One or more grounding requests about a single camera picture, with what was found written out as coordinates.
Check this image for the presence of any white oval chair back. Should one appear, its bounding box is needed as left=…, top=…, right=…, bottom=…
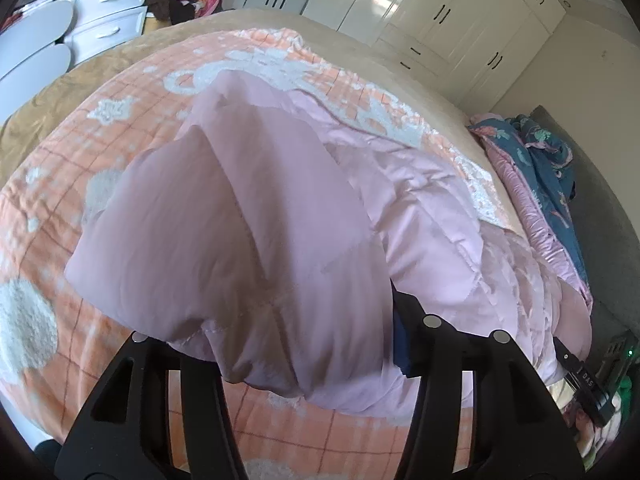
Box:
left=0, top=0, right=74, bottom=122

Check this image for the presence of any white glossy wardrobe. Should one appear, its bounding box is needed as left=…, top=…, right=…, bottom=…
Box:
left=235, top=0, right=565, bottom=115

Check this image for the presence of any white drawer chest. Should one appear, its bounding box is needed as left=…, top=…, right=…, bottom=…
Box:
left=64, top=0, right=146, bottom=66

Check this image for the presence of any grey upholstered headboard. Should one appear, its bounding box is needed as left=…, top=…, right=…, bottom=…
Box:
left=530, top=105, right=639, bottom=366

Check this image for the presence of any orange white patterned blanket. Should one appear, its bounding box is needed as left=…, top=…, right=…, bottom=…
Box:
left=0, top=27, right=507, bottom=480

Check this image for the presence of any pink quilted jacket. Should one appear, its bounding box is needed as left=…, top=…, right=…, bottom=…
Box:
left=65, top=70, right=591, bottom=419

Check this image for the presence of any person's right hand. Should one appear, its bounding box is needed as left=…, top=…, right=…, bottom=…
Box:
left=562, top=401, right=606, bottom=463

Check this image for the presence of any blue pink floral duvet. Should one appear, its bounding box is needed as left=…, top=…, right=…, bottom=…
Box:
left=468, top=114, right=593, bottom=309

